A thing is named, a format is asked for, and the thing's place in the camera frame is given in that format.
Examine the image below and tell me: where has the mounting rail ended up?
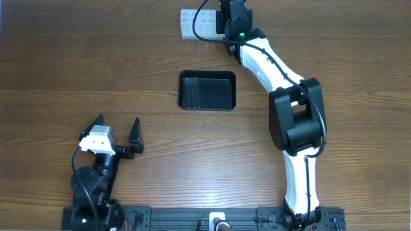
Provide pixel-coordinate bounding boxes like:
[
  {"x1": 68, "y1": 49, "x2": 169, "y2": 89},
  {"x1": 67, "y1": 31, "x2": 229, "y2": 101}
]
[{"x1": 60, "y1": 205, "x2": 347, "y2": 231}]

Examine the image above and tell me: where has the white test tube rack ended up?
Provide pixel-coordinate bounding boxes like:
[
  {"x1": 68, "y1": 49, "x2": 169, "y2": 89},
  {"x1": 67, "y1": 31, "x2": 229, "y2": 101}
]
[{"x1": 180, "y1": 8, "x2": 226, "y2": 41}]

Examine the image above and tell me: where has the black tray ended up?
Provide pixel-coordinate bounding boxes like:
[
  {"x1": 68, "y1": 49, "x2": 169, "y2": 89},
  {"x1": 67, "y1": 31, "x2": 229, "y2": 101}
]
[{"x1": 178, "y1": 69, "x2": 237, "y2": 112}]

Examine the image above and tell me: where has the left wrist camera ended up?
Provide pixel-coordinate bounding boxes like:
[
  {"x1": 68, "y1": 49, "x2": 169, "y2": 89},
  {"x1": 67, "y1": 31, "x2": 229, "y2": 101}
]
[{"x1": 78, "y1": 124, "x2": 116, "y2": 157}]

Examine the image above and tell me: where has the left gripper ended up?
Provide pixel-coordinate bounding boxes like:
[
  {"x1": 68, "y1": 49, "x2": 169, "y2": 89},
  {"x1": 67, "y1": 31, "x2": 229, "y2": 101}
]
[{"x1": 78, "y1": 114, "x2": 144, "y2": 160}]

